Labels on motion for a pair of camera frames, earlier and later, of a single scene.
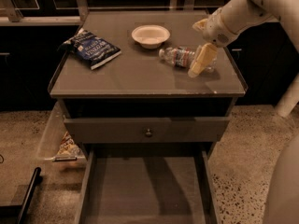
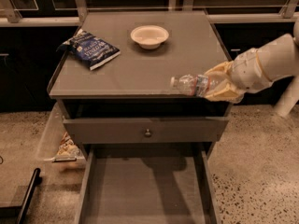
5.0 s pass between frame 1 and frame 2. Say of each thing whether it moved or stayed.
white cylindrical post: stayed
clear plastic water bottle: moved
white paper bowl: stayed
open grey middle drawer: stayed
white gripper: moved
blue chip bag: stayed
